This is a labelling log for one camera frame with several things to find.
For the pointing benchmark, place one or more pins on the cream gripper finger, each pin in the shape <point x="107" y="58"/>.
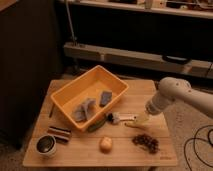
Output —
<point x="141" y="118"/>

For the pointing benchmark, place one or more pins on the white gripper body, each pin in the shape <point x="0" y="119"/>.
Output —
<point x="156" y="104"/>

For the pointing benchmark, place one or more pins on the yellow banana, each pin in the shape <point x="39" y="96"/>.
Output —
<point x="135" y="125"/>

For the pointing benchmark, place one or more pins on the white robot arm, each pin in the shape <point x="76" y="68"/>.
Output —
<point x="171" y="89"/>

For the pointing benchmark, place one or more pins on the grey cloth in tray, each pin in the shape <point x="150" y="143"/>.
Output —
<point x="85" y="110"/>

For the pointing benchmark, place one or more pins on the yellow plastic tray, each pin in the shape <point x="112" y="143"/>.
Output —
<point x="89" y="85"/>

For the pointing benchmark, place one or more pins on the bunch of dark grapes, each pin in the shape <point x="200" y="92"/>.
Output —
<point x="147" y="142"/>

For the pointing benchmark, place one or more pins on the wooden table board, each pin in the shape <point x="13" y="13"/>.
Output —
<point x="83" y="148"/>

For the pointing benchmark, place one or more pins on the white dish brush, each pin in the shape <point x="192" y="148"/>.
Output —
<point x="116" y="118"/>

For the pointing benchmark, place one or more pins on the small grey sponge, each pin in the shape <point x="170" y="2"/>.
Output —
<point x="106" y="97"/>

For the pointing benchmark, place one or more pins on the green cucumber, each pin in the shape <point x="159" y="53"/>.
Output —
<point x="96" y="126"/>

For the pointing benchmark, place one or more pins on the grey baseboard heater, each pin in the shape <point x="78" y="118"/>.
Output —
<point x="138" y="59"/>

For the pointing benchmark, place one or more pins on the striped brown block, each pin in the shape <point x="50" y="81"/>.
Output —
<point x="59" y="133"/>

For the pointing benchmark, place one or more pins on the dark pen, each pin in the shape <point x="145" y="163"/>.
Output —
<point x="51" y="111"/>

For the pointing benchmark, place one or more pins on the white metal cup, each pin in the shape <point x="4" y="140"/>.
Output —
<point x="46" y="146"/>

